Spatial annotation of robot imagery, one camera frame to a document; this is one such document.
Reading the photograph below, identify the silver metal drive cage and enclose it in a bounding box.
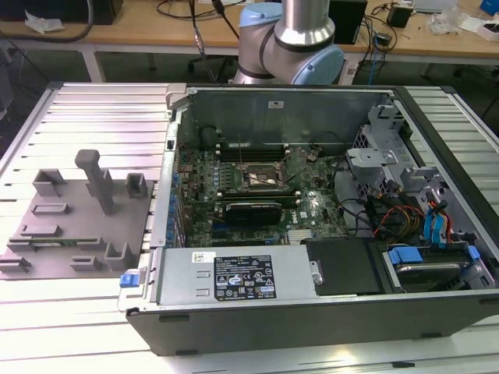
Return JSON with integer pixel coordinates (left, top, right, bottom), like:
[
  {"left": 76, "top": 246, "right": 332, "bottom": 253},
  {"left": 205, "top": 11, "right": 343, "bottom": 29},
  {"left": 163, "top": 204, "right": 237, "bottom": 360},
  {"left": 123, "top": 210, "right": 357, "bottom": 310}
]
[{"left": 345, "top": 103, "right": 420, "bottom": 203}]

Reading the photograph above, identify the CPU socket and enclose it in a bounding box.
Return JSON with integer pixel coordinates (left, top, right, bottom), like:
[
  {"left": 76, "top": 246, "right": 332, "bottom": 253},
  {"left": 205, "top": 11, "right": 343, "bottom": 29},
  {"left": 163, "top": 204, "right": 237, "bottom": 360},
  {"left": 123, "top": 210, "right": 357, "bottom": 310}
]
[{"left": 242, "top": 161, "right": 284, "bottom": 192}]

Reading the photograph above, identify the silver power supply with label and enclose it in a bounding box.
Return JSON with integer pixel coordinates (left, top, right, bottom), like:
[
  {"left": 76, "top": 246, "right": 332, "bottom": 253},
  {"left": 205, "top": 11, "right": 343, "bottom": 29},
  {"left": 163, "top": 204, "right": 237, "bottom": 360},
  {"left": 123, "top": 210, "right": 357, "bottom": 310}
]
[{"left": 157, "top": 247, "right": 313, "bottom": 307}]

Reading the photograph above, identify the black cylinder part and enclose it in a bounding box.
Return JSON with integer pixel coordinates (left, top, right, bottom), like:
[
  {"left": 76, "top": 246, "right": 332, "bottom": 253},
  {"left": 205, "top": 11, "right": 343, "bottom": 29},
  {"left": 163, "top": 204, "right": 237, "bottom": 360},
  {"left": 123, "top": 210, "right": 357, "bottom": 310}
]
[{"left": 200, "top": 125, "right": 216, "bottom": 151}]

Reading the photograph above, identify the small white box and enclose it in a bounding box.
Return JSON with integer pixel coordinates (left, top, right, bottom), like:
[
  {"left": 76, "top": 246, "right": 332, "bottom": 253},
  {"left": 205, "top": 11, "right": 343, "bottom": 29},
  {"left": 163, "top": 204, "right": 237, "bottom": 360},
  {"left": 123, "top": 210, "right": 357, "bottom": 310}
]
[{"left": 480, "top": 21, "right": 499, "bottom": 41}]

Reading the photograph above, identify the black open PC case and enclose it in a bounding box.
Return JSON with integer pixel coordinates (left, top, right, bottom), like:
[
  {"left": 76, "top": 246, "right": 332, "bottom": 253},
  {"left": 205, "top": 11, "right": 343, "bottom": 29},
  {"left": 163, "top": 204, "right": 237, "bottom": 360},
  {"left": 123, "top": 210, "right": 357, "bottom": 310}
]
[{"left": 116, "top": 83, "right": 499, "bottom": 358}]

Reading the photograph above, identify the black plastic shroud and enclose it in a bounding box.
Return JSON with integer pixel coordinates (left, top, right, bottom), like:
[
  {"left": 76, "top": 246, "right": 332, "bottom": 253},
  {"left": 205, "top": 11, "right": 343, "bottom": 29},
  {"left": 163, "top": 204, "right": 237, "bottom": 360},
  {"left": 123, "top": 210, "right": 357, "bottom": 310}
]
[{"left": 303, "top": 237, "right": 385, "bottom": 297}]

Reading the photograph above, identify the crumpled white paper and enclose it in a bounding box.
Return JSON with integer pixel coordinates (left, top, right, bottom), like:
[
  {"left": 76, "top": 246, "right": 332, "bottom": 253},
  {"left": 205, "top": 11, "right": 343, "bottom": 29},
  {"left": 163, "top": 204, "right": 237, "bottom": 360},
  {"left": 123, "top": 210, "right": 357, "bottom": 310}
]
[{"left": 23, "top": 9, "right": 65, "bottom": 34}]

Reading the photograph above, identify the grey plastic parts rack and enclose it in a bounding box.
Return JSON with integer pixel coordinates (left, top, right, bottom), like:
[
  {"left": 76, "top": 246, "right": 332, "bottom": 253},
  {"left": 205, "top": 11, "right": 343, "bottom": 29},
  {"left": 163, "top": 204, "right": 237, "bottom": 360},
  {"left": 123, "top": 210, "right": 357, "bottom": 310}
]
[{"left": 0, "top": 149, "right": 157, "bottom": 280}]

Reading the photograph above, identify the red yellow black wire bundle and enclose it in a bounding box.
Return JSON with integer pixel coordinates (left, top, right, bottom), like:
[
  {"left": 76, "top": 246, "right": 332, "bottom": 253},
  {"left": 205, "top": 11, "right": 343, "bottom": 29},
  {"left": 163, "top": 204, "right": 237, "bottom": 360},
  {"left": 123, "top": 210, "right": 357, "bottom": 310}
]
[{"left": 373, "top": 204, "right": 426, "bottom": 238}]

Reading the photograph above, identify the wooden desk white frame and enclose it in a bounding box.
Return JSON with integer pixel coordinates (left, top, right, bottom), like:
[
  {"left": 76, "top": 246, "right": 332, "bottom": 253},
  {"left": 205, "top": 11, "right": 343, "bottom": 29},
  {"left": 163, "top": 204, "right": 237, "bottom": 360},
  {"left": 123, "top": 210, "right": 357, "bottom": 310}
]
[{"left": 0, "top": 0, "right": 499, "bottom": 83}]

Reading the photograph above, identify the blue flat cable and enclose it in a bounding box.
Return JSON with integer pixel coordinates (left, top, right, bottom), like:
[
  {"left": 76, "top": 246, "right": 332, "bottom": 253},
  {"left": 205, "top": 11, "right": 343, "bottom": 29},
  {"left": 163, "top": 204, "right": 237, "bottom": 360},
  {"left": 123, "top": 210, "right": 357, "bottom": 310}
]
[{"left": 423, "top": 206, "right": 453, "bottom": 250}]

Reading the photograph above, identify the black equipment box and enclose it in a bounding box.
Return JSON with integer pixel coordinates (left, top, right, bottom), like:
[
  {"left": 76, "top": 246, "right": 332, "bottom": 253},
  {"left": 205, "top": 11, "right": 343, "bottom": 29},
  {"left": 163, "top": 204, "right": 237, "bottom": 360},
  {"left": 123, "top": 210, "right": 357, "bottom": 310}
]
[{"left": 0, "top": 0, "right": 125, "bottom": 25}]

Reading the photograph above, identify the clear plastic bag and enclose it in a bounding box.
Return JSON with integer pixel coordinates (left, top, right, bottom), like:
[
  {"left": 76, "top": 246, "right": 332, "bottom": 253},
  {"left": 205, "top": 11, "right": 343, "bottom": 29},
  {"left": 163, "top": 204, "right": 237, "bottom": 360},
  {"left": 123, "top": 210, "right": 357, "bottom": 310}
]
[{"left": 426, "top": 7, "right": 487, "bottom": 34}]

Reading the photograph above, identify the black RAM slot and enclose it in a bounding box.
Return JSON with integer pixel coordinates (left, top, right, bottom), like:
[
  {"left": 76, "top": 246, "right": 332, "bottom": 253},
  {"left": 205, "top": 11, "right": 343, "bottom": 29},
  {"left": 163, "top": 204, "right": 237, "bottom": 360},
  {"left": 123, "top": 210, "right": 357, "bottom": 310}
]
[
  {"left": 216, "top": 155, "right": 290, "bottom": 163},
  {"left": 215, "top": 143, "right": 290, "bottom": 150},
  {"left": 215, "top": 147, "right": 290, "bottom": 154},
  {"left": 216, "top": 151, "right": 290, "bottom": 159}
]

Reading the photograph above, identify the small black box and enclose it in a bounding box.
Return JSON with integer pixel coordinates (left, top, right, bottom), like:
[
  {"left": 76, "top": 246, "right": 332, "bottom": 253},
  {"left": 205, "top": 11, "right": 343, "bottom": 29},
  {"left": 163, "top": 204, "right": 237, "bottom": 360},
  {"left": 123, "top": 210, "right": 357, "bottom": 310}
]
[{"left": 387, "top": 5, "right": 412, "bottom": 28}]

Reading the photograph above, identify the silver finned heat sink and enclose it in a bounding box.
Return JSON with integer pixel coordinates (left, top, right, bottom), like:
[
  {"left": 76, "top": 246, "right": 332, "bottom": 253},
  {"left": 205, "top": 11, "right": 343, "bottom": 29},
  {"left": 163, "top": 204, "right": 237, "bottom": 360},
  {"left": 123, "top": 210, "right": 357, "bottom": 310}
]
[{"left": 287, "top": 228, "right": 317, "bottom": 245}]

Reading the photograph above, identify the hard disk in blue carrier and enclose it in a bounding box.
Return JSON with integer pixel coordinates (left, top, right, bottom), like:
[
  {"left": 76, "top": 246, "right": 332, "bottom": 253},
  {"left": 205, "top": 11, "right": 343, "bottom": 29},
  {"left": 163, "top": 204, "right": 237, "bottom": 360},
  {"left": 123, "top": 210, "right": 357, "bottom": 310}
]
[{"left": 384, "top": 244, "right": 483, "bottom": 294}]

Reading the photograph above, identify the green motherboard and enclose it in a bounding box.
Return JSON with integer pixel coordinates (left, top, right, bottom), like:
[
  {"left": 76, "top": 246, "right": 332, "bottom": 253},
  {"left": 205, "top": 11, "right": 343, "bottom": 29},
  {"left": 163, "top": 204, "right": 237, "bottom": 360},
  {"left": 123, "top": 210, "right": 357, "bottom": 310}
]
[{"left": 173, "top": 143, "right": 352, "bottom": 249}]

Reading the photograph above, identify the silver disk bay bracket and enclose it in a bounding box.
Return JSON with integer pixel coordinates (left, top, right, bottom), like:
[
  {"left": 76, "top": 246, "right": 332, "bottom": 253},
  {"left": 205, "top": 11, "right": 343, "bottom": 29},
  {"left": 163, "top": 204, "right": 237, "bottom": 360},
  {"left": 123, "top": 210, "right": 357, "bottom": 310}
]
[{"left": 399, "top": 166, "right": 469, "bottom": 250}]

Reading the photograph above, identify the black chair base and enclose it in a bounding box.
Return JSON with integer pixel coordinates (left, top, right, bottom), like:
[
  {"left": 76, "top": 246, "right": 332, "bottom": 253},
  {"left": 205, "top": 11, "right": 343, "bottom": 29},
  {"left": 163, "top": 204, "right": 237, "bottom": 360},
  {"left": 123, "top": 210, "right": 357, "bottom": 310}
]
[{"left": 188, "top": 54, "right": 220, "bottom": 83}]

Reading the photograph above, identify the black graphics card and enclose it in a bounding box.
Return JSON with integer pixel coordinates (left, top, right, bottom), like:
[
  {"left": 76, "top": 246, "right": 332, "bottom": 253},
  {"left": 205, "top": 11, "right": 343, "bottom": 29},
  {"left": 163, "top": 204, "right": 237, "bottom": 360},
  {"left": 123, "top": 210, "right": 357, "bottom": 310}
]
[{"left": 224, "top": 200, "right": 284, "bottom": 227}]

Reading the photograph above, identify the green RAM stick in rack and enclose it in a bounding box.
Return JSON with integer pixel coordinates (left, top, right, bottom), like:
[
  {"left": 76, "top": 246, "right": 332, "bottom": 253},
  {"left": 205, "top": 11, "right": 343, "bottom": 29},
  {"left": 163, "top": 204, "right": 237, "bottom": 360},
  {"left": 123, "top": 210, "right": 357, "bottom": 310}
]
[{"left": 29, "top": 238, "right": 98, "bottom": 248}]

